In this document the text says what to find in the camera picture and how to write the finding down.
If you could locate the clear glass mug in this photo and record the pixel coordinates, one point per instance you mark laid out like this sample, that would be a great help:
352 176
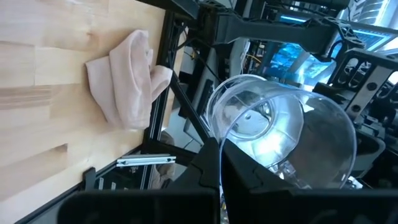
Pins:
311 133

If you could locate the black aluminium table frame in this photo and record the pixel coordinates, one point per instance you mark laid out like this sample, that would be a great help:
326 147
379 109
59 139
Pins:
161 62

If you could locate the silver frame bracket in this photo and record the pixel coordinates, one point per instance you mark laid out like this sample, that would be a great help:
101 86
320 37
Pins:
146 160

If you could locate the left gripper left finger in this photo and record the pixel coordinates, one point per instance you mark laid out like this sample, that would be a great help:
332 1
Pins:
202 174

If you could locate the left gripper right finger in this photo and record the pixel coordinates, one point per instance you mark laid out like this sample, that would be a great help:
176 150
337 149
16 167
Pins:
245 177

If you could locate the pink cloth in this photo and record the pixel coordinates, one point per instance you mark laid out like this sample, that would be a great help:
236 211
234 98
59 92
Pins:
127 81

